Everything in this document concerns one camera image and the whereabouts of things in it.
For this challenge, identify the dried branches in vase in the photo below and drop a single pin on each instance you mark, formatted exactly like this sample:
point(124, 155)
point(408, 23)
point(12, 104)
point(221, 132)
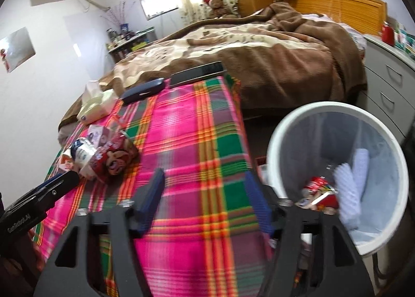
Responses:
point(118, 13)

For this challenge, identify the red jar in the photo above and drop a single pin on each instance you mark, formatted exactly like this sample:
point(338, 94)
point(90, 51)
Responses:
point(387, 34)

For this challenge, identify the purple milk carton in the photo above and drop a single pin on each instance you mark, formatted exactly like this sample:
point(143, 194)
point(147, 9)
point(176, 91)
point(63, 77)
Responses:
point(99, 135)

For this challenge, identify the row of small boxes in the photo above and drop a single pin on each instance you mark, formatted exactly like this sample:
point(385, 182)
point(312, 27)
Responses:
point(405, 39)

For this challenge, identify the air conditioner pipe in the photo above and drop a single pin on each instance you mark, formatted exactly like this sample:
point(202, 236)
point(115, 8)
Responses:
point(94, 2)

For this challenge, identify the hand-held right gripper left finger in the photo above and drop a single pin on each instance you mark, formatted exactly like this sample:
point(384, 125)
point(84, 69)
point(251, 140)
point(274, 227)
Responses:
point(152, 199)

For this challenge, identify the white foam net sleeve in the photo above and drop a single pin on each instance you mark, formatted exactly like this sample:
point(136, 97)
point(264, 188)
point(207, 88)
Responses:
point(348, 187)

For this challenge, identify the pink green plaid tablecloth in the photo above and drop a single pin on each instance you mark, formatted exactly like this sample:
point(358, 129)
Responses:
point(194, 141)

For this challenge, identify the black smartphone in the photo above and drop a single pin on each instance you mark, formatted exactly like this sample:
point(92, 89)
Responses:
point(197, 73)

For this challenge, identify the white blue-label yogurt bottle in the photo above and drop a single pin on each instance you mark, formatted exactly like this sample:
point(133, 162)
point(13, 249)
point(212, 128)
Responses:
point(82, 153)

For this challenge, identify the small window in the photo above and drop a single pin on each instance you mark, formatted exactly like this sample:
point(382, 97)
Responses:
point(159, 0)

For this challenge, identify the small clear plastic cup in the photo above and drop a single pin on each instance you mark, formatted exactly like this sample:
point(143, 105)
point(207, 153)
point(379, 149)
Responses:
point(118, 125)

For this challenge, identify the cluttered grey shelf desk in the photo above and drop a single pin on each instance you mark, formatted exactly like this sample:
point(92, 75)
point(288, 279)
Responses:
point(133, 42)

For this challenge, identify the red cartoon drink can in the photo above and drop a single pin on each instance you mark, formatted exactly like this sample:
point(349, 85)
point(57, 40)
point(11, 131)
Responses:
point(113, 157)

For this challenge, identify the silver wall poster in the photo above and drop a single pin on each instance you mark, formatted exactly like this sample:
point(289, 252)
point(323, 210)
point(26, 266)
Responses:
point(18, 49)

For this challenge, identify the white round bin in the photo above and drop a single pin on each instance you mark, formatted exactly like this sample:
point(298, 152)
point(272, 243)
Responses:
point(274, 161)

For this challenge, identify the brown teddy bear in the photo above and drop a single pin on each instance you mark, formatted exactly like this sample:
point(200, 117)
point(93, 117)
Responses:
point(220, 7)

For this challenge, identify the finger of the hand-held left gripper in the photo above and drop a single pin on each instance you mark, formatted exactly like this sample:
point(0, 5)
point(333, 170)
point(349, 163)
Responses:
point(60, 188)
point(50, 182)

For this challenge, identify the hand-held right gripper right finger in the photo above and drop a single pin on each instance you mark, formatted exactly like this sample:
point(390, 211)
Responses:
point(257, 206)

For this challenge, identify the clear red-label plastic bottle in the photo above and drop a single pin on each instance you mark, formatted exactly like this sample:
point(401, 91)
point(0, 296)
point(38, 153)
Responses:
point(316, 183)

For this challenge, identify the yellow white tissue pack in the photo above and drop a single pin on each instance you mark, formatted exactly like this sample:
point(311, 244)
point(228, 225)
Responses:
point(97, 107)

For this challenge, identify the brown beige fleece blanket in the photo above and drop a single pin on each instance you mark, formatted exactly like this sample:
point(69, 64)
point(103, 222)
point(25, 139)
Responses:
point(259, 67)

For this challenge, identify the grey drawer cabinet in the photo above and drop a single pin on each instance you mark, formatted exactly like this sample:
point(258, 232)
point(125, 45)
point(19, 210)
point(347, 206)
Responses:
point(389, 83)

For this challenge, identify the wooden bed headboard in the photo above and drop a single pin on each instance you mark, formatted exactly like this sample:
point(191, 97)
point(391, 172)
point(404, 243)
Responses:
point(340, 8)

